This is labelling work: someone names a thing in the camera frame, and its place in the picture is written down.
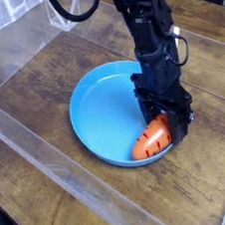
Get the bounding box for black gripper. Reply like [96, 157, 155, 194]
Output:
[127, 46, 199, 151]

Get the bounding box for orange toy carrot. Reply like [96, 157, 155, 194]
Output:
[132, 112, 172, 160]

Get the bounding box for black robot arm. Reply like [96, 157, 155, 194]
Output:
[112, 0, 194, 145]

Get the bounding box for blue round tray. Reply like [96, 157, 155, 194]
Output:
[69, 61, 173, 167]

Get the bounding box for black cable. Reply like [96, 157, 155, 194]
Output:
[46, 0, 108, 26]

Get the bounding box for clear acrylic enclosure wall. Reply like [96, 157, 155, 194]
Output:
[0, 0, 225, 225]

